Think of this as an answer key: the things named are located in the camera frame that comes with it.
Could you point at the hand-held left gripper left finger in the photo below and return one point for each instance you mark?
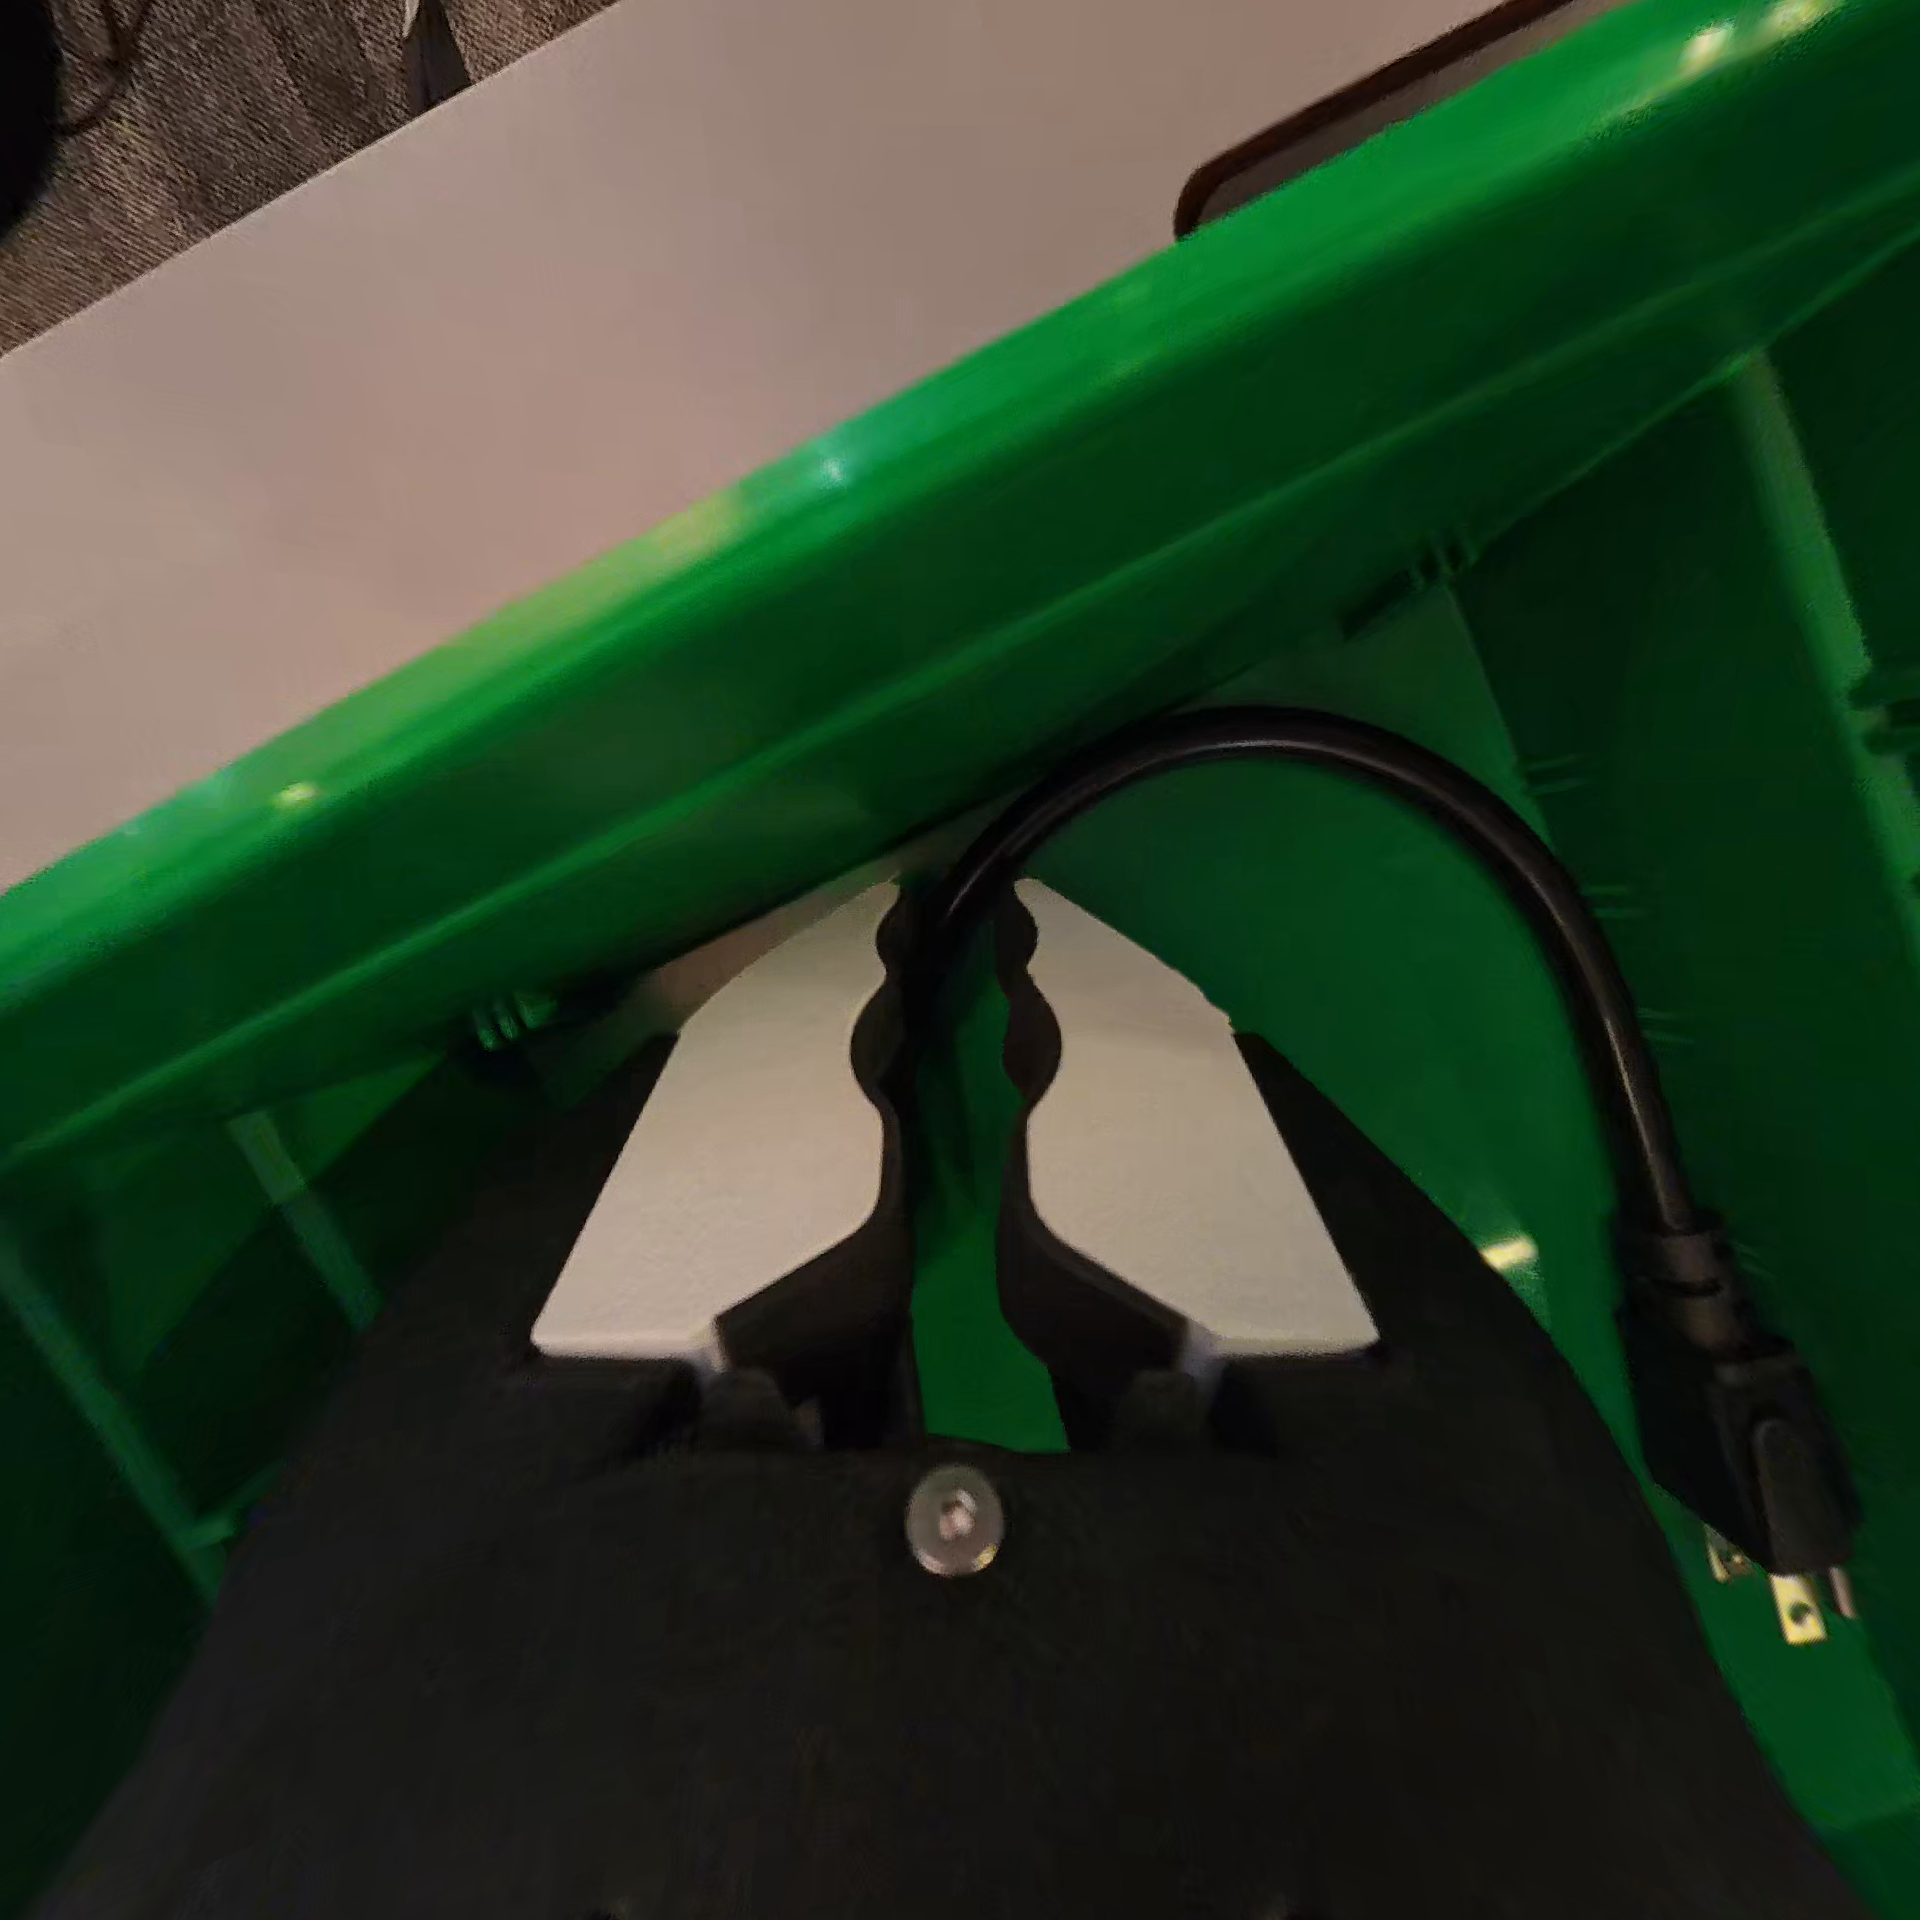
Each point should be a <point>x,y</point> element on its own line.
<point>735,1185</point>

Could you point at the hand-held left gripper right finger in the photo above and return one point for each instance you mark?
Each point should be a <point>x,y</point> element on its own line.
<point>1184,1185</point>

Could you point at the green plastic bin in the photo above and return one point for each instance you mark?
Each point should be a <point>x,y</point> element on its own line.
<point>751,674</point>

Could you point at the white stand with wooden board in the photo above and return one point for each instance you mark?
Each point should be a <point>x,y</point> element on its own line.
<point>1350,119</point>

